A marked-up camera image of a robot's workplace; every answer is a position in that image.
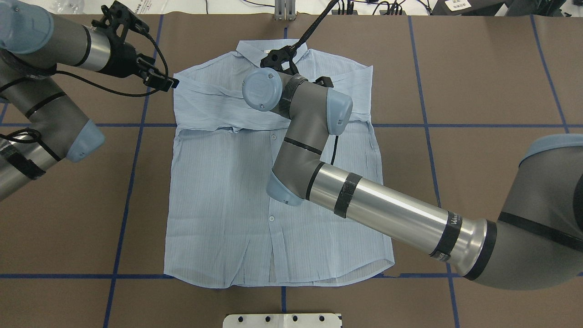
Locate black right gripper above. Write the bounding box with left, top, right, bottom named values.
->
left=314, top=77, right=334, bottom=88

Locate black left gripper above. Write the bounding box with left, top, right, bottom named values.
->
left=104, top=43, right=179, bottom=92

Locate light blue button shirt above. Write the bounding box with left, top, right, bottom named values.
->
left=164, top=39, right=395, bottom=288

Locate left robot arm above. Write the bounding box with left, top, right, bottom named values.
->
left=0, top=0, right=179, bottom=200

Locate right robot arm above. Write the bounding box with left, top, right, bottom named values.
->
left=242, top=68, right=583, bottom=290

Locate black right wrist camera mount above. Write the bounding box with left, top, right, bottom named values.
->
left=260, top=45, right=299, bottom=76

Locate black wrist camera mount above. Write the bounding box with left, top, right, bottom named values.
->
left=260, top=45, right=299, bottom=76
left=91, top=0, right=151, bottom=47

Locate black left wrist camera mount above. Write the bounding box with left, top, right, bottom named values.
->
left=91, top=0, right=151, bottom=47

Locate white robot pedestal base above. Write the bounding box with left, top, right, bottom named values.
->
left=222, top=313, right=343, bottom=328

